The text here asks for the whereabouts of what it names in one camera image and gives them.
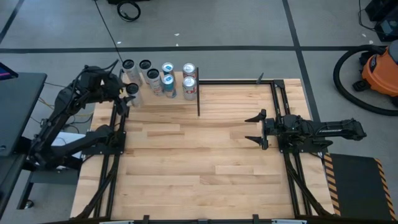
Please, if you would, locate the white Celsius can yellow band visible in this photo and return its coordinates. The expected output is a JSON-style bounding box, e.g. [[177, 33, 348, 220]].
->
[[126, 82, 145, 108]]

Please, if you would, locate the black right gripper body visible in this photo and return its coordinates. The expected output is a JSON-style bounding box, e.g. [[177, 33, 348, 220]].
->
[[262, 114, 304, 150]]

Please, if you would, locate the silver Diet Coke can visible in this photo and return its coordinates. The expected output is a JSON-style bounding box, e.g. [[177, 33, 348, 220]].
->
[[182, 76, 198, 101], [182, 62, 197, 78]]

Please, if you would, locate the white Celsius can orange print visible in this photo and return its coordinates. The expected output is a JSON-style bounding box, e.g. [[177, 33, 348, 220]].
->
[[121, 58, 143, 87]]

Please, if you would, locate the blue silver Red Bull can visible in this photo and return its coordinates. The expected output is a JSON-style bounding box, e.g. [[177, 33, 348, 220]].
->
[[161, 62, 175, 77], [162, 73, 177, 99]]

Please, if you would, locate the black desk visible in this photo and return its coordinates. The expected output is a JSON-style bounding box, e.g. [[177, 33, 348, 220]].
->
[[0, 72, 84, 218]]

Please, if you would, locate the wooden shelf black metal frame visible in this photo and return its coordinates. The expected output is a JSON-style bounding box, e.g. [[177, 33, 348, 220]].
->
[[116, 68, 201, 118]]

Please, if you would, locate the black equipment case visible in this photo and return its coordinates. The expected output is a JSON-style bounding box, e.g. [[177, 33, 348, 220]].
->
[[374, 14, 398, 43], [364, 0, 398, 22]]

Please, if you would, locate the laptop screen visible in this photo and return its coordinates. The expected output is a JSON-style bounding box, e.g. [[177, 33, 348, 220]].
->
[[0, 62, 19, 81]]

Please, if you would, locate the black floor cable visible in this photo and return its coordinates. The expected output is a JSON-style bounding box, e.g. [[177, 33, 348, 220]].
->
[[93, 0, 124, 62]]

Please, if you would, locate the black aluminium table frame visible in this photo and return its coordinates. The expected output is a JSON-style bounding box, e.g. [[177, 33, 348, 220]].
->
[[70, 70, 336, 224]]

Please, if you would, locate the orange shop vacuum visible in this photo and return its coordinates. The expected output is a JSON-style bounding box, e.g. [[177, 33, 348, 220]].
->
[[332, 44, 398, 118], [353, 40, 398, 106]]

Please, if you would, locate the white paper box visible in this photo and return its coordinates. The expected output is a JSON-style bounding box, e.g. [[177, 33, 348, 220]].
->
[[34, 131, 86, 170]]

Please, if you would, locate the black hazard striped floor mat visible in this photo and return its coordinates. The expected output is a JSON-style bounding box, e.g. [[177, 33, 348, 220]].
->
[[323, 152, 398, 222]]

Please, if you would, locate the coiled black cable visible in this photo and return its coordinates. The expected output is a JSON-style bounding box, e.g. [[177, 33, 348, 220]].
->
[[116, 0, 142, 22]]

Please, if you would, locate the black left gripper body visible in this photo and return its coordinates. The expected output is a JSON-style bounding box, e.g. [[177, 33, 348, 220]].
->
[[102, 74, 127, 105]]

